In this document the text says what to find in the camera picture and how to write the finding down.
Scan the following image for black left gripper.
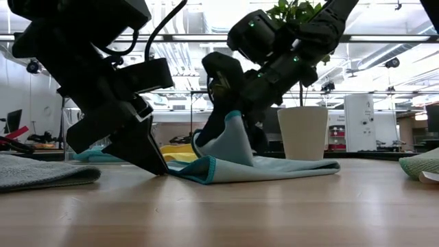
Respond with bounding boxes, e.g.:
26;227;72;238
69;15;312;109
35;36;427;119
58;64;169;176

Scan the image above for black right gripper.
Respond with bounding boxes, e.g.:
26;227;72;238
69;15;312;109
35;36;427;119
195;51;318;155

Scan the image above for green microfiber towel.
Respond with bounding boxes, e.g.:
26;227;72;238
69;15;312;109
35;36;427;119
399;147;439;185

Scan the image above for red angled bar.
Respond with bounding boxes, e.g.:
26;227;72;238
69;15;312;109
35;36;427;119
6;126;30;140

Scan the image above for grey microfiber towel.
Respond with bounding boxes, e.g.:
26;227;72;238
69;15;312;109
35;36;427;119
0;153;102;193

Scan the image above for light blue microfiber towel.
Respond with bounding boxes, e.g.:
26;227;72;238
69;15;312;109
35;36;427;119
167;109;342;185

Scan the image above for white plant pot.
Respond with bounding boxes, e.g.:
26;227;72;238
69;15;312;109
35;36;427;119
276;106;329;161

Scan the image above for red storage drawers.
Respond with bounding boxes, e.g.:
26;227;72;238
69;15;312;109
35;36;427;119
328;125;346;151

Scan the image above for green leafy plant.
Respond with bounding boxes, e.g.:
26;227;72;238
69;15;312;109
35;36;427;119
265;0;336;108

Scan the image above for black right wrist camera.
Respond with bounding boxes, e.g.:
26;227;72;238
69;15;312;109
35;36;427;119
201;51;246;104

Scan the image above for yellow microfiber towel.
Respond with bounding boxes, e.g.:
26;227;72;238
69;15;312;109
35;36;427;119
159;143;200;163

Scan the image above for white tall appliance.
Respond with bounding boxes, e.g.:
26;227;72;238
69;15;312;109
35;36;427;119
344;94;376;153

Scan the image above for black background monitor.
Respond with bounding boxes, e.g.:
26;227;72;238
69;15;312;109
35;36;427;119
5;109;23;134

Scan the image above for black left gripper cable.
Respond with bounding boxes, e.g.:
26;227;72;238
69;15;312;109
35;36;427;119
143;0;189;62

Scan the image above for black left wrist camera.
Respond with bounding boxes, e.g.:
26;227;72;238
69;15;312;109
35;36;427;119
116;57;175;95

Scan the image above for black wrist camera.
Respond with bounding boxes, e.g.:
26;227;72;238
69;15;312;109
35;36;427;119
116;57;175;95
201;51;246;104

